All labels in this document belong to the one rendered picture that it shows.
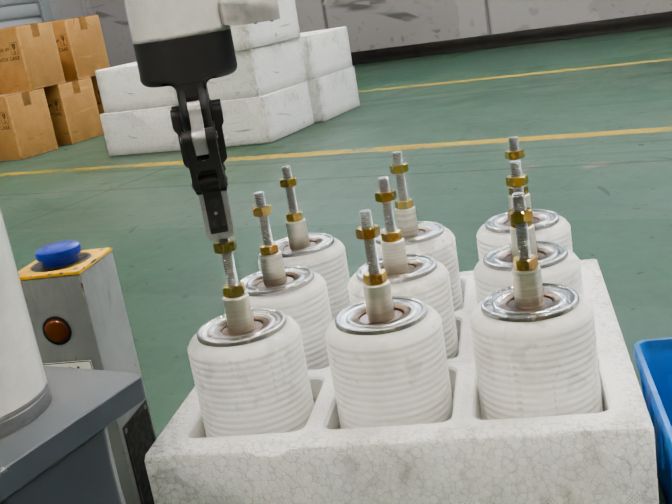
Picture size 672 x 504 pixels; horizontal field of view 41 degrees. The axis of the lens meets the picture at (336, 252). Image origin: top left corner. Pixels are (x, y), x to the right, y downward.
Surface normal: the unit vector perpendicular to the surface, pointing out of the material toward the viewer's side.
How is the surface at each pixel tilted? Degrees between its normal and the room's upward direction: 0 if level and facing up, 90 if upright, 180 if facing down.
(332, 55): 90
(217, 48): 90
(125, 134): 90
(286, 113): 90
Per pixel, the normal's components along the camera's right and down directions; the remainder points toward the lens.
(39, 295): -0.17, 0.30
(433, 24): -0.46, 0.32
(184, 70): 0.08, 0.27
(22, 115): 0.86, 0.00
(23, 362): 0.96, -0.08
